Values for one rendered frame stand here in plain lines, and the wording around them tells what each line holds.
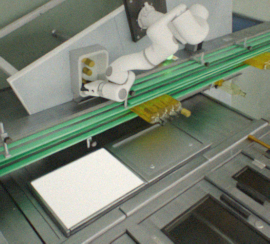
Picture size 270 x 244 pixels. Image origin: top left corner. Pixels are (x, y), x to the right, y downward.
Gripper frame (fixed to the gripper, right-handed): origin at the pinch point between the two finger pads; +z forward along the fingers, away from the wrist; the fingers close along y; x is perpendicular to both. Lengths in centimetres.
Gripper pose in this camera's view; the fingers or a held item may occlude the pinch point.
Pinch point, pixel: (85, 84)
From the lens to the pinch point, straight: 167.8
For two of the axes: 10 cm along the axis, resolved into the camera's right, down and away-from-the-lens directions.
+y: 7.3, -3.3, 6.0
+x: -1.1, -9.2, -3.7
